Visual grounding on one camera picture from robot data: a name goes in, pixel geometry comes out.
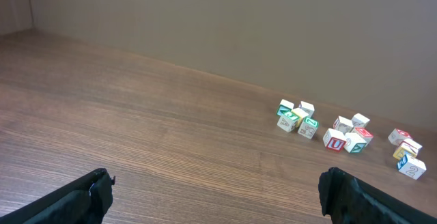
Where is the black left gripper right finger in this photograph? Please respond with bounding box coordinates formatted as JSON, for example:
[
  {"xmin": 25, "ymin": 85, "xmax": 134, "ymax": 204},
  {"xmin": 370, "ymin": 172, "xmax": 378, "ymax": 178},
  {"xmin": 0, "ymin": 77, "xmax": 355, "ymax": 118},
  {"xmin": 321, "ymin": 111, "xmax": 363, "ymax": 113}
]
[{"xmin": 318, "ymin": 167, "xmax": 436, "ymax": 224}]

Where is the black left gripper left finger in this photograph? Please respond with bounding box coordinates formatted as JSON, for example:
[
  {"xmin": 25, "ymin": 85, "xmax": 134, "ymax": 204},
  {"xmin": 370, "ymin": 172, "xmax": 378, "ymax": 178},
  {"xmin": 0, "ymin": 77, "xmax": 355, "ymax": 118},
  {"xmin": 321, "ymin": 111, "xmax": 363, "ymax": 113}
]
[{"xmin": 1, "ymin": 168, "xmax": 115, "ymax": 224}]

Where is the red U side block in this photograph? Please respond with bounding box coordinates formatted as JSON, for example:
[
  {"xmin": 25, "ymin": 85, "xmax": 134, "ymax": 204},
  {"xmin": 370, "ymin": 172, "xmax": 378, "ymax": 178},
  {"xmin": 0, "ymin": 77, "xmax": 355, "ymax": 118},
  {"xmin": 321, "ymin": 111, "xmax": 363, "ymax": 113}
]
[{"xmin": 323, "ymin": 128, "xmax": 347, "ymax": 152}]

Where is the red M letter block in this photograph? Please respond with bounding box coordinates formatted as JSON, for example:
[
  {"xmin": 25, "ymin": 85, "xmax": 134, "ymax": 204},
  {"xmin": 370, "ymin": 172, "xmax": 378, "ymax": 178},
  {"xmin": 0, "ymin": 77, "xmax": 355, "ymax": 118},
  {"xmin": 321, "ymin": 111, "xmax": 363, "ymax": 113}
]
[{"xmin": 352, "ymin": 127, "xmax": 373, "ymax": 146}]

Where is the yellow-edged white block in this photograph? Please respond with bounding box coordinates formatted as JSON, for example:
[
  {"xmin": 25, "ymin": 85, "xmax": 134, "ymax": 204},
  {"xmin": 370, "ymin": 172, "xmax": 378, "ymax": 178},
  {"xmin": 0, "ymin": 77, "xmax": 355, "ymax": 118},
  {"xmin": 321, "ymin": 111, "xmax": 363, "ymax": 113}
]
[{"xmin": 291, "ymin": 107, "xmax": 309, "ymax": 127}]

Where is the white block teal side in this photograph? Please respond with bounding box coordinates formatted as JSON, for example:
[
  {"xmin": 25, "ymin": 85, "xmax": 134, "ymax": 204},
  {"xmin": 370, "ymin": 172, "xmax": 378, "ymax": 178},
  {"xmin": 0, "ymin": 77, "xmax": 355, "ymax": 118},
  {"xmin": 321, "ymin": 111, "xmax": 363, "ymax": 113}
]
[{"xmin": 343, "ymin": 132, "xmax": 367, "ymax": 153}]

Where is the white block number 2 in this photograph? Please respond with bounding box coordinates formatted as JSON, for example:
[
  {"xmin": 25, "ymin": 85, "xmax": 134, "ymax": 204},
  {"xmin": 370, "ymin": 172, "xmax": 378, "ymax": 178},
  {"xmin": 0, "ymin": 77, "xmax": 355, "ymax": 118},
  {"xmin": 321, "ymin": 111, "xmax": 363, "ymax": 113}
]
[{"xmin": 397, "ymin": 154, "xmax": 427, "ymax": 180}]

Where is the white block bird-like picture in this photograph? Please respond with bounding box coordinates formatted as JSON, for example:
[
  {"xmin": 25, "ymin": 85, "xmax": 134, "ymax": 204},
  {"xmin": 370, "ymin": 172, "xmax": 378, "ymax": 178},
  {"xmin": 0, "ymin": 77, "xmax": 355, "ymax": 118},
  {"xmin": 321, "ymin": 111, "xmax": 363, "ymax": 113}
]
[{"xmin": 333, "ymin": 116, "xmax": 354, "ymax": 134}]

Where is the yellow bordered picture block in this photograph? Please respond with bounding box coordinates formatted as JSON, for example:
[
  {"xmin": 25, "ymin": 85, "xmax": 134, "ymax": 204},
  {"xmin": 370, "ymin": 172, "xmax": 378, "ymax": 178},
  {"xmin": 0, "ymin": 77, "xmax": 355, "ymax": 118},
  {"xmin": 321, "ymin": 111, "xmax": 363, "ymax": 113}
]
[{"xmin": 393, "ymin": 142, "xmax": 419, "ymax": 160}]

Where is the plain white wooden block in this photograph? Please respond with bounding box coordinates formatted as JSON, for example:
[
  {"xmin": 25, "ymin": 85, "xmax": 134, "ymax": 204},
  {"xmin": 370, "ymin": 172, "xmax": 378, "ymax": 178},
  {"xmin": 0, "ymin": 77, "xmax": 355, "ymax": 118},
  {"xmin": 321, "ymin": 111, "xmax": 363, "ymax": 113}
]
[{"xmin": 351, "ymin": 113, "xmax": 370, "ymax": 128}]

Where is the red Q letter block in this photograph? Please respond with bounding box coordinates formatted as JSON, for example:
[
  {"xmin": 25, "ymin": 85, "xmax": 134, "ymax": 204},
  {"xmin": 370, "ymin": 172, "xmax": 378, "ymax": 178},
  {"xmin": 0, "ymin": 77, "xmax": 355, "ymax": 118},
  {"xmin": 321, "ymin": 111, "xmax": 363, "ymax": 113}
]
[{"xmin": 388, "ymin": 128, "xmax": 412, "ymax": 146}]

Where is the green Z letter block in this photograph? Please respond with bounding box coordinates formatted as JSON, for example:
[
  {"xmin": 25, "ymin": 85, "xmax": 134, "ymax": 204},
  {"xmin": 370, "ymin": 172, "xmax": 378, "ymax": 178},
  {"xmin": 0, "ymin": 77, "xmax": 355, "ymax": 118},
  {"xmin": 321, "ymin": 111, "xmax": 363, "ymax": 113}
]
[{"xmin": 297, "ymin": 117, "xmax": 319, "ymax": 139}]

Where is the white block beside yellow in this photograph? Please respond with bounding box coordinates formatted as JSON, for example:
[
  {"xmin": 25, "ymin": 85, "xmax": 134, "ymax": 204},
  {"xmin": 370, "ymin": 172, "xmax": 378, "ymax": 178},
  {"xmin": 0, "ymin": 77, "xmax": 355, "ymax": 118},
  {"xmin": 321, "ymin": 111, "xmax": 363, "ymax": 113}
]
[{"xmin": 404, "ymin": 138, "xmax": 423, "ymax": 151}]

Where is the white block turtle picture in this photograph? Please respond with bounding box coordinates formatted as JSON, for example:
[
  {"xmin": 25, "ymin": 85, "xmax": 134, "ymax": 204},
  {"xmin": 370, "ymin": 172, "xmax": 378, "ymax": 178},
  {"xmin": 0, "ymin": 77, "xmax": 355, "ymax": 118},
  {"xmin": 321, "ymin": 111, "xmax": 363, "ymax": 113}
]
[{"xmin": 299, "ymin": 101, "xmax": 315, "ymax": 117}]

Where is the white block red Y side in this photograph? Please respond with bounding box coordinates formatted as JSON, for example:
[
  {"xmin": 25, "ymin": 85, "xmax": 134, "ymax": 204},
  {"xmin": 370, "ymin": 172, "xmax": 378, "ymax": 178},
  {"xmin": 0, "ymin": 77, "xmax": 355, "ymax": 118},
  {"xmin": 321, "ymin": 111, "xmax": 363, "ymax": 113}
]
[{"xmin": 277, "ymin": 111, "xmax": 299, "ymax": 132}]

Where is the white block green side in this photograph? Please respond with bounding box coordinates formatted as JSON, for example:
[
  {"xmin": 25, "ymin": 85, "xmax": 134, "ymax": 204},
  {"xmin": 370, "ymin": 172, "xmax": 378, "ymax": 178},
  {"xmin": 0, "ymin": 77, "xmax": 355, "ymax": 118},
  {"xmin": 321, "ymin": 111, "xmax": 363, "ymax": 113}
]
[{"xmin": 277, "ymin": 99, "xmax": 294, "ymax": 116}]

